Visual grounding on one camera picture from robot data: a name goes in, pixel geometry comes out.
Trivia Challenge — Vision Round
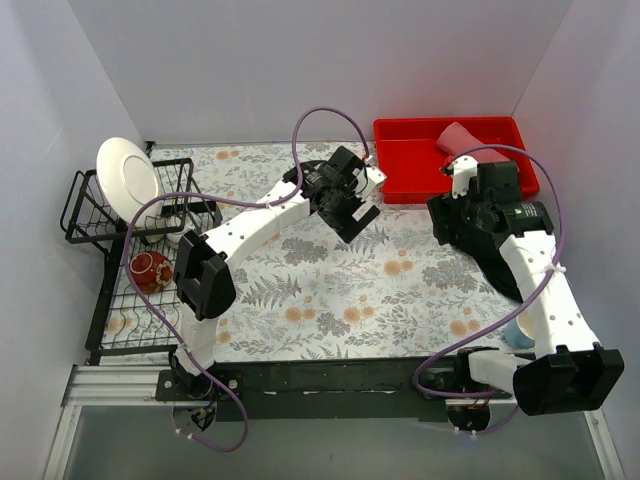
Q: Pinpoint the aluminium frame rail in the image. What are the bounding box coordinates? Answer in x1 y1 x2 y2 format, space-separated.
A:
62 366 163 406

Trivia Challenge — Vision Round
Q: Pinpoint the white patterned cup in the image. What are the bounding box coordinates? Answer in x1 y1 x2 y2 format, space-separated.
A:
164 215 190 249

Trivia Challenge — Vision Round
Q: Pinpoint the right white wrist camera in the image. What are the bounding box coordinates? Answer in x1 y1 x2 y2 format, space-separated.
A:
441 155 478 199

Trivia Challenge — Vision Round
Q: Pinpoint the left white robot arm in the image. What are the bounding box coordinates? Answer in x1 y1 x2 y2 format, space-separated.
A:
170 147 386 400

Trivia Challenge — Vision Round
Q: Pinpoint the blue ceramic mug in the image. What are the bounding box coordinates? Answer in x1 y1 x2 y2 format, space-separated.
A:
504 312 535 350

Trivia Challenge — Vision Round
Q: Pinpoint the purple cable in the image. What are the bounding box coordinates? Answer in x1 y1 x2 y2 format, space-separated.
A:
119 106 371 454
412 144 569 437

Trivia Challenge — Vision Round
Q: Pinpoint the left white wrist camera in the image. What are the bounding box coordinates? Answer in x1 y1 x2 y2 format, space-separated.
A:
353 164 387 200

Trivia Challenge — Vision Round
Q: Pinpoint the white ceramic plate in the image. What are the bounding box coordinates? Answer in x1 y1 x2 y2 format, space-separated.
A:
96 137 161 223

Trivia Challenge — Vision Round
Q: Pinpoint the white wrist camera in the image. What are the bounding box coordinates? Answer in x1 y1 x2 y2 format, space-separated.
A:
441 155 478 199
353 164 387 200

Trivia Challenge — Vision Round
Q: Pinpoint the black wire dish rack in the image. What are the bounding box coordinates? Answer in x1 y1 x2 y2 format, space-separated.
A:
60 170 221 363

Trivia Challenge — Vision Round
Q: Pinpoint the rolled pink t shirt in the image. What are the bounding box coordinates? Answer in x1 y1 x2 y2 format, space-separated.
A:
436 122 516 163

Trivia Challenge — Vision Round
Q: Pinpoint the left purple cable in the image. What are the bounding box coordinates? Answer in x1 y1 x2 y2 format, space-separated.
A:
119 106 371 454

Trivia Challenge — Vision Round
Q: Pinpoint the red plastic bin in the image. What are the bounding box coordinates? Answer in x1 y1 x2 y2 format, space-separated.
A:
373 117 524 204

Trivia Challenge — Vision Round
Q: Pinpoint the black t shirt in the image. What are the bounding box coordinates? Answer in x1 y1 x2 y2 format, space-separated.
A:
426 194 523 303

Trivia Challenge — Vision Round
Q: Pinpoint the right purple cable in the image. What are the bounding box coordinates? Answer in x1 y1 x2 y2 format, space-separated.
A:
412 144 569 437

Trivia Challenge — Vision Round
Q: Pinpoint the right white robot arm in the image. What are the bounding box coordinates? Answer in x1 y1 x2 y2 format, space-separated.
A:
451 156 624 416

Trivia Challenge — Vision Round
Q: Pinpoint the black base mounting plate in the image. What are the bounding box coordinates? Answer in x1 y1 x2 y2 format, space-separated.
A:
154 357 521 426

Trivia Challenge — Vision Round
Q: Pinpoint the red floral bowl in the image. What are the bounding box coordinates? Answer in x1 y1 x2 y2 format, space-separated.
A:
129 251 173 295

